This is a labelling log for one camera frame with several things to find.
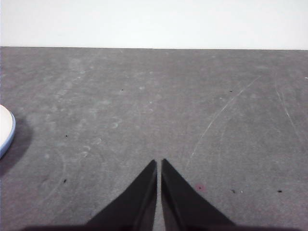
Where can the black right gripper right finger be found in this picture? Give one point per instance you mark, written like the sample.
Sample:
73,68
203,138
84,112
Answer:
183,207

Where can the white plate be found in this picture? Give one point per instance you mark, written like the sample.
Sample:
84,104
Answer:
4,125

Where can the blue plate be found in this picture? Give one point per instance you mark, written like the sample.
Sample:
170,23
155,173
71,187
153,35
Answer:
6,149

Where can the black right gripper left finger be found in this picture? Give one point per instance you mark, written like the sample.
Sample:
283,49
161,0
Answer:
137,204

